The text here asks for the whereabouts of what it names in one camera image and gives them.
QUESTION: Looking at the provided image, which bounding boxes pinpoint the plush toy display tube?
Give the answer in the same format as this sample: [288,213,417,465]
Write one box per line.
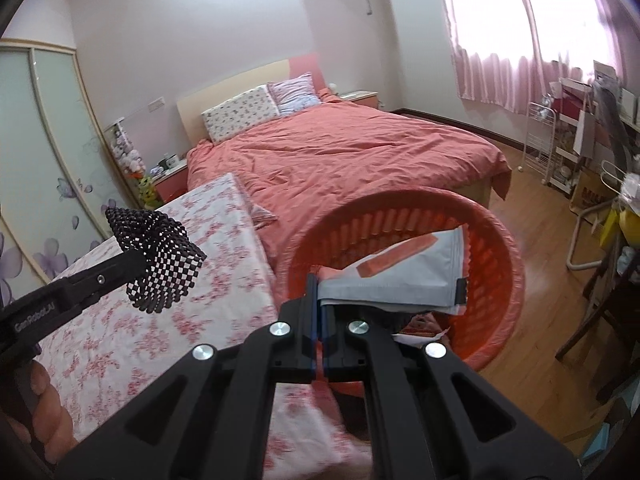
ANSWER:
[102,119,157,208]

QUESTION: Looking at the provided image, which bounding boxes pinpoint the white tubular frame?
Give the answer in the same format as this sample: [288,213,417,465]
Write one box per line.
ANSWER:
[567,160,633,271]

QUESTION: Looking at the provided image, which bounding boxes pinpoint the light blue box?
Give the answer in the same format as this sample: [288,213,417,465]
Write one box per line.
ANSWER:
[580,422,613,458]

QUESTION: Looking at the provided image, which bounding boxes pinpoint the white wire rack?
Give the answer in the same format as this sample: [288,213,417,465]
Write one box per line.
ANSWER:
[521,101,557,186]

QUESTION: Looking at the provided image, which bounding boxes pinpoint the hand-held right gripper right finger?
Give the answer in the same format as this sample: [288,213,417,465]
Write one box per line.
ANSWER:
[322,305,583,480]

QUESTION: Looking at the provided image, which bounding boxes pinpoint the cardboard box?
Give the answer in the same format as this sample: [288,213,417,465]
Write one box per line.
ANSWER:
[570,167,616,221]

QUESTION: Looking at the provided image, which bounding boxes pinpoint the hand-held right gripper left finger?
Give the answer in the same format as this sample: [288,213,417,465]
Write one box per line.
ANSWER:
[50,274,321,480]

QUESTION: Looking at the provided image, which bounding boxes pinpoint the flower printed wardrobe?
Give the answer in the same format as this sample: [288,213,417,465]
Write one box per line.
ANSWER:
[0,42,133,306]

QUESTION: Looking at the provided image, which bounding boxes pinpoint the bed with red duvet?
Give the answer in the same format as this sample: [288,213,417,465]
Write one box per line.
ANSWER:
[186,87,512,261]

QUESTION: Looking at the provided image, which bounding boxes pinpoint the yellow bag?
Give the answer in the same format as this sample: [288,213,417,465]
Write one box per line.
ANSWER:
[597,205,640,251]

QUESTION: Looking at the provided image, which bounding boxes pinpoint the person's left hand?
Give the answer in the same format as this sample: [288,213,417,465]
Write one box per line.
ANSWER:
[29,362,77,465]

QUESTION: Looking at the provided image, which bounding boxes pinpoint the beige and pink headboard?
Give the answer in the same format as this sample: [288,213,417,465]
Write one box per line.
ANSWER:
[176,52,321,153]

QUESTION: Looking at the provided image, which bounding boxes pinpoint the red plastic laundry basket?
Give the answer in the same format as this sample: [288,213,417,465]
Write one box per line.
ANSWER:
[272,186,526,396]

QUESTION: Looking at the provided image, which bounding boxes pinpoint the purple striped pillow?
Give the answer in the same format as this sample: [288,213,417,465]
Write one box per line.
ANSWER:
[267,73,323,116]

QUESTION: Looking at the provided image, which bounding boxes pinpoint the white floral pillow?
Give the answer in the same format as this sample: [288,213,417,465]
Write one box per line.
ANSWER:
[201,85,282,144]

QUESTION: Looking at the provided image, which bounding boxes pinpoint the white bag with orange stripe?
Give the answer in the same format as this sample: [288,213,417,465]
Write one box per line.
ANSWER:
[317,225,471,318]

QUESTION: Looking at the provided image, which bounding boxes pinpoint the pink nightstand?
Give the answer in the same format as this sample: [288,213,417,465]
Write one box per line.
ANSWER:
[150,157,190,206]
[340,91,379,109]

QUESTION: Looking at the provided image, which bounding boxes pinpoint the floral covered table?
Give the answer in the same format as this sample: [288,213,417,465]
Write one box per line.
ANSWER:
[35,172,371,476]

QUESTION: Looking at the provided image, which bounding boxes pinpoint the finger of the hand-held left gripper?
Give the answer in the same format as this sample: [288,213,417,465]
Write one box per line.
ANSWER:
[62,247,152,303]

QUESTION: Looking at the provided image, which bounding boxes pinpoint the pink curtain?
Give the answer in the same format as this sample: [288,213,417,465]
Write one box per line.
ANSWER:
[432,0,640,116]

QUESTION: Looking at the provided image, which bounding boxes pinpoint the white shelf cart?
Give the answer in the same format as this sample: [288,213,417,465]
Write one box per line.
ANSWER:
[547,77,596,198]

